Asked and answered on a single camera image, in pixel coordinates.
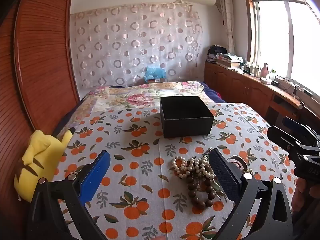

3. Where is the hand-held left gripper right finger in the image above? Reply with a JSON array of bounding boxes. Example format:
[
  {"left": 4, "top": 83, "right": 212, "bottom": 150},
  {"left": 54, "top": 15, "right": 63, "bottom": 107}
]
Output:
[{"left": 209, "top": 148, "right": 293, "bottom": 240}]

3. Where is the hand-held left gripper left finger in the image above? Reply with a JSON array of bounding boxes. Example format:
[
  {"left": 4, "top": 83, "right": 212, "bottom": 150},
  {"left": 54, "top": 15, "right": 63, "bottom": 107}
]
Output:
[{"left": 27, "top": 150, "right": 111, "bottom": 240}]

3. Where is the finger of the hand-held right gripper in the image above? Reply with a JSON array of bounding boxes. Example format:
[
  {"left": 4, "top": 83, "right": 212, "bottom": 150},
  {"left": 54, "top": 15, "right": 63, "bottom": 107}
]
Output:
[
  {"left": 267, "top": 126, "right": 320, "bottom": 180},
  {"left": 282, "top": 117, "right": 320, "bottom": 145}
]

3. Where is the pale green jade bangle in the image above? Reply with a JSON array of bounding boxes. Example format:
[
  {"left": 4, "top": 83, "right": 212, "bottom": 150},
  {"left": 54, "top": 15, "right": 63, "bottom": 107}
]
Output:
[{"left": 226, "top": 156, "right": 249, "bottom": 173}]

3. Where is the brown wooden bead bracelet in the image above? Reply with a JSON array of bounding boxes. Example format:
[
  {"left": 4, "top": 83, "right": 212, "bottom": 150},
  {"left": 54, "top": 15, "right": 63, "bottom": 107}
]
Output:
[{"left": 187, "top": 157, "right": 215, "bottom": 208}]

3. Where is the white pearl bead bracelet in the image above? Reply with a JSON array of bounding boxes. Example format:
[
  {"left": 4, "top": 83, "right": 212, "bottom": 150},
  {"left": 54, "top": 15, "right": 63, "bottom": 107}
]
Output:
[{"left": 171, "top": 156, "right": 215, "bottom": 180}]

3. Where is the black jewelry box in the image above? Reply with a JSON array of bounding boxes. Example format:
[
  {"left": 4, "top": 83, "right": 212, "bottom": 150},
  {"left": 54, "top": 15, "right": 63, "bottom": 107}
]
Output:
[{"left": 159, "top": 95, "right": 215, "bottom": 139}]

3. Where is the person's right hand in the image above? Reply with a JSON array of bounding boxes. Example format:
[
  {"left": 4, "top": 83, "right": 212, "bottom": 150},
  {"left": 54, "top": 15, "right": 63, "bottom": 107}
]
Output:
[{"left": 292, "top": 178, "right": 313, "bottom": 213}]

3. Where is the orange fruit print bedsheet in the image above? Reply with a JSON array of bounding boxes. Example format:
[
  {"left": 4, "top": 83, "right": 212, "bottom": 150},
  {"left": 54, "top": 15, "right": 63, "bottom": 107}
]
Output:
[{"left": 50, "top": 102, "right": 300, "bottom": 240}]

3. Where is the wooden cabinet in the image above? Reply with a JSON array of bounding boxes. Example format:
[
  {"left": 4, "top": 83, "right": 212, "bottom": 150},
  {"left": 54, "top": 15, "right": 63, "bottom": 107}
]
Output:
[{"left": 204, "top": 61, "right": 320, "bottom": 130}]

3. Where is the yellow plush toy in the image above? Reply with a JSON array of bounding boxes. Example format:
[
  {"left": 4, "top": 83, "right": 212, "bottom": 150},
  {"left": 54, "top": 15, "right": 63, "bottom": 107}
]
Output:
[{"left": 14, "top": 127, "right": 75, "bottom": 202}]

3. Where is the row of small bottles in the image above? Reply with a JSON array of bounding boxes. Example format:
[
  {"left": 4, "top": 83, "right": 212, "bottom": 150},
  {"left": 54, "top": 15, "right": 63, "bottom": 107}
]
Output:
[{"left": 244, "top": 60, "right": 262, "bottom": 77}]

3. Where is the dark blue blanket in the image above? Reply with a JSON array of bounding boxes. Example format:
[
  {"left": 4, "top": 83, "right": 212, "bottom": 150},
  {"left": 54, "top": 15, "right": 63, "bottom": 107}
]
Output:
[{"left": 204, "top": 82, "right": 227, "bottom": 103}]

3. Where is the window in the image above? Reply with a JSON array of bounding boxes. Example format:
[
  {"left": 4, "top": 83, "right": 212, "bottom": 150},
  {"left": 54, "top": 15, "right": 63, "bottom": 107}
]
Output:
[{"left": 244, "top": 0, "right": 320, "bottom": 98}]

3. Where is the pile of books and clothes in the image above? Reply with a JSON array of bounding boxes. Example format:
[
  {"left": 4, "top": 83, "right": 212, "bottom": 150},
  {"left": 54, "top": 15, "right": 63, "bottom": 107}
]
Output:
[{"left": 207, "top": 45, "right": 244, "bottom": 69}]

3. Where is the blue plastic bag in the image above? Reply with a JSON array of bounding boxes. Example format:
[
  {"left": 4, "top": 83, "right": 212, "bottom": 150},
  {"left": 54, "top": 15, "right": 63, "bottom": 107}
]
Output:
[{"left": 144, "top": 66, "right": 167, "bottom": 80}]

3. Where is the wooden headboard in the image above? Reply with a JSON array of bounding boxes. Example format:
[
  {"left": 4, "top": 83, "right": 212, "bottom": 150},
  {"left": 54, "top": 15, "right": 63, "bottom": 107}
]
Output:
[{"left": 0, "top": 0, "right": 81, "bottom": 240}]

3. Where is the white tied window curtain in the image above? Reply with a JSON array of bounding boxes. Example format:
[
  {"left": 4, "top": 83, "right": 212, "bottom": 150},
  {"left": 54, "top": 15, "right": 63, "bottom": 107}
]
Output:
[{"left": 217, "top": 0, "right": 235, "bottom": 55}]

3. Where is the circle pattern sheer curtain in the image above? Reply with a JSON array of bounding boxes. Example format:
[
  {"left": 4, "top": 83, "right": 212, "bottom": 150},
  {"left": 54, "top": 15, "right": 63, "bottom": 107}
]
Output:
[{"left": 70, "top": 2, "right": 203, "bottom": 89}]

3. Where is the tangle of cables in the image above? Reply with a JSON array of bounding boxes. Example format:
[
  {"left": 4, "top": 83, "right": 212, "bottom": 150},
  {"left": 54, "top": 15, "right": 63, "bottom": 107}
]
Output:
[{"left": 276, "top": 77, "right": 313, "bottom": 97}]

